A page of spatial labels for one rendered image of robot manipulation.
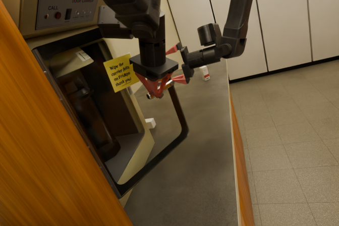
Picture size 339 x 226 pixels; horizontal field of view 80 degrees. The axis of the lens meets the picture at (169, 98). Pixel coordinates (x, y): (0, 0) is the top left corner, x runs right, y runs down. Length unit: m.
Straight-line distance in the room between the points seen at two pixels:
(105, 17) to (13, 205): 0.46
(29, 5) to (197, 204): 0.53
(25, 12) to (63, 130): 0.21
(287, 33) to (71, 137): 3.41
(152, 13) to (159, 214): 0.46
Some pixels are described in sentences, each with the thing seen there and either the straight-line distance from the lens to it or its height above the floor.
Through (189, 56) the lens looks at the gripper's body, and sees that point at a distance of 0.71.
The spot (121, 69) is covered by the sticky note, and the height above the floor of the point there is 1.28.
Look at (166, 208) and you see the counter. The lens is 0.57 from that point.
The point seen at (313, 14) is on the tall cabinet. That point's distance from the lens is 3.63.
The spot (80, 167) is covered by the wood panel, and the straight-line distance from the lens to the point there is 0.39.
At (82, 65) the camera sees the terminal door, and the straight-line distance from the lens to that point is 0.48.
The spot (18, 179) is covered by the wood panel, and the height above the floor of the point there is 1.17.
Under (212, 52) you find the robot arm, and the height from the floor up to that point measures 1.21.
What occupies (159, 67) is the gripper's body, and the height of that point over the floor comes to 1.27.
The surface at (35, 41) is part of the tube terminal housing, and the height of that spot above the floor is 1.40.
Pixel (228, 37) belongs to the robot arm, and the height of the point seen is 1.25.
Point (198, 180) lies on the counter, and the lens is 0.60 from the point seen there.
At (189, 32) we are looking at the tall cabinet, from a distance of 3.46.
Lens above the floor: 1.36
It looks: 21 degrees down
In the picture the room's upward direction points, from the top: 20 degrees counter-clockwise
